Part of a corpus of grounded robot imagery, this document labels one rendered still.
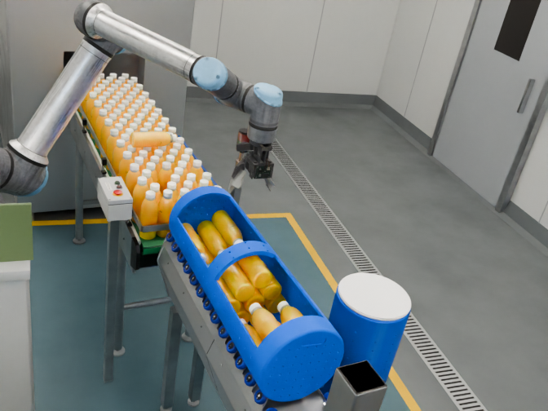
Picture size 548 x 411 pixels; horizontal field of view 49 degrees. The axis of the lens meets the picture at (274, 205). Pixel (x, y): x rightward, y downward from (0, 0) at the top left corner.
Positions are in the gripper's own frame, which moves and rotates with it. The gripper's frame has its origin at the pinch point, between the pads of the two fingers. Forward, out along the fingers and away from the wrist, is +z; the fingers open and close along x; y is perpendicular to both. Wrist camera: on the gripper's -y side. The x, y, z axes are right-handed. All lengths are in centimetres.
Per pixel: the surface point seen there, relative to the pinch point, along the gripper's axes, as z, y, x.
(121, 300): 104, -79, -20
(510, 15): -21, -237, 347
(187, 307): 54, -10, -13
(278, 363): 27, 51, -8
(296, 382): 38, 51, 0
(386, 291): 37, 19, 55
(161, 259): 55, -43, -14
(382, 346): 50, 33, 47
